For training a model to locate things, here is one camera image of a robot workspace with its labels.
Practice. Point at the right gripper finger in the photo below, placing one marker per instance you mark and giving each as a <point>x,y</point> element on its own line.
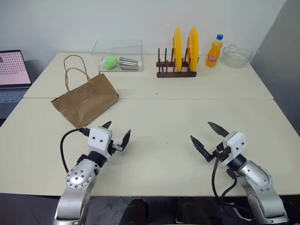
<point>219,130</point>
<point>200,147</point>

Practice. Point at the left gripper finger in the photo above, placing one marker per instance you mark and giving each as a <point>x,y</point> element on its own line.
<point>107,125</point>
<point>126,139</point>

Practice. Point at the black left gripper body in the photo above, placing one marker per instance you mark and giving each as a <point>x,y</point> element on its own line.
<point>116,148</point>

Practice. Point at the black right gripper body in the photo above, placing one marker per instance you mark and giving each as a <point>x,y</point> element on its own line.
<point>221,153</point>

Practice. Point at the brown paper bag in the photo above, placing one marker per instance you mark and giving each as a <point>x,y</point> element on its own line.
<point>89,98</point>

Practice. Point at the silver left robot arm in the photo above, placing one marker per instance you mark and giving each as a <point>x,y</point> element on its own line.
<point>77,178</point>

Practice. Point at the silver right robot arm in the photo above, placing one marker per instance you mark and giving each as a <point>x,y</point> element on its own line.
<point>257,178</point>

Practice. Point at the green ball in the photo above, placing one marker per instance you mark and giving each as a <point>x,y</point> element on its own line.
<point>110,62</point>

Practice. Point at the dark rounded shape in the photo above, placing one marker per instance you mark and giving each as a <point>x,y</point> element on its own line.
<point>136,211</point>
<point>192,212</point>

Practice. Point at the stainless steel cup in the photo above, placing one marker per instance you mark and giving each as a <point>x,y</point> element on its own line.
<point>127,63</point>

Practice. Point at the dark wooden plate rack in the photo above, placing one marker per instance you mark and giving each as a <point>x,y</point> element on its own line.
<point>175,75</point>

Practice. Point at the clear glass bowl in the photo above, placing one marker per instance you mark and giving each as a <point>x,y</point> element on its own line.
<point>236,57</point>

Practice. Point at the orange soda bottle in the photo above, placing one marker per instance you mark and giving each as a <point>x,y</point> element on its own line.
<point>213,54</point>

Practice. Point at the clear plastic box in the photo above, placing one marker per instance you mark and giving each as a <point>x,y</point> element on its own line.
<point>117,44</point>

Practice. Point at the yellow plate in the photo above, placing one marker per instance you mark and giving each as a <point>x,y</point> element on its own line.
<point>177,49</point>
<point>194,49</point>

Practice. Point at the open laptop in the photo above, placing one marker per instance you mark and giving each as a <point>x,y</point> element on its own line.
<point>14,68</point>

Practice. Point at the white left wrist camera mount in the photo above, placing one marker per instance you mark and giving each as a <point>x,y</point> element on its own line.
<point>99,139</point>

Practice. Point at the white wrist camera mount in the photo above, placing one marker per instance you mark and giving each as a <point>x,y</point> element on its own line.
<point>236,143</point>
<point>99,139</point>

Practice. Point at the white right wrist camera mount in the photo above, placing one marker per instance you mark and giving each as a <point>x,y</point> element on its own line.
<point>236,143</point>

